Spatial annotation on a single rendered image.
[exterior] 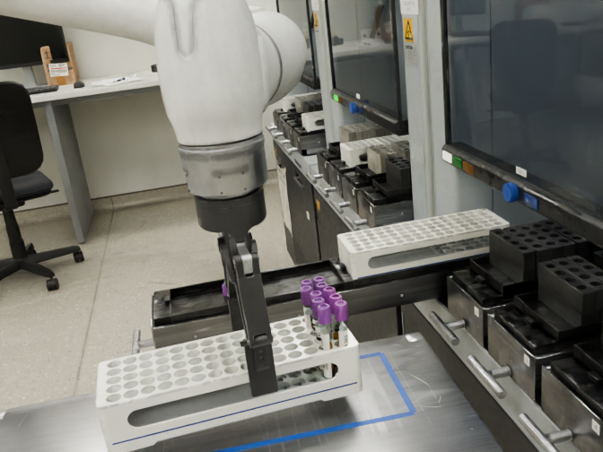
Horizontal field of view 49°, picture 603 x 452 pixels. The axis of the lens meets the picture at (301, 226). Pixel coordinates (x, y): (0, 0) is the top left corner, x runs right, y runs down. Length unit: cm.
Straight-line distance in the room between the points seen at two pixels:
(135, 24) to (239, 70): 23
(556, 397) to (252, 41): 58
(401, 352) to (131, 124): 386
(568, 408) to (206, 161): 53
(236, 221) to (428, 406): 32
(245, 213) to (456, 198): 70
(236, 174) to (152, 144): 399
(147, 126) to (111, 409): 396
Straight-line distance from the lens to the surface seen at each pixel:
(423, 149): 144
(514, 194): 102
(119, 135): 466
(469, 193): 133
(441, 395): 84
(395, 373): 89
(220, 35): 65
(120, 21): 85
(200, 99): 65
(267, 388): 76
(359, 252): 114
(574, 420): 90
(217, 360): 78
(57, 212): 482
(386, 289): 116
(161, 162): 469
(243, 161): 67
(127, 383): 79
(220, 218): 69
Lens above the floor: 130
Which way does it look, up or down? 20 degrees down
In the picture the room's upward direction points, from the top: 7 degrees counter-clockwise
